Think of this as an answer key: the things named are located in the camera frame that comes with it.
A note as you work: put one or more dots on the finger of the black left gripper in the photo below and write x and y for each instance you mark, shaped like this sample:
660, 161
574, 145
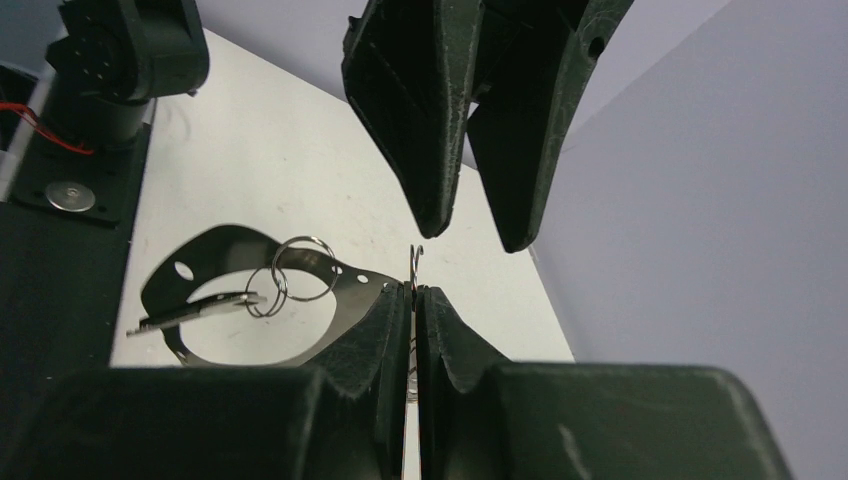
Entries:
536, 60
407, 73

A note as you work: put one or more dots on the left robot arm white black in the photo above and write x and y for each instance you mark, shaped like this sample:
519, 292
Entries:
132, 51

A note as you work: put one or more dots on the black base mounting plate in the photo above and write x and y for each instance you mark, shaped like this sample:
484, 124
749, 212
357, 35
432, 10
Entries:
66, 231

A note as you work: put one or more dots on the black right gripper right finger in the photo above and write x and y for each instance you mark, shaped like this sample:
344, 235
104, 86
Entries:
484, 416

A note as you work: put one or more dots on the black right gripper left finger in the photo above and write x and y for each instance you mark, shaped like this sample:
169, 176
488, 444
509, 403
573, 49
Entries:
338, 416

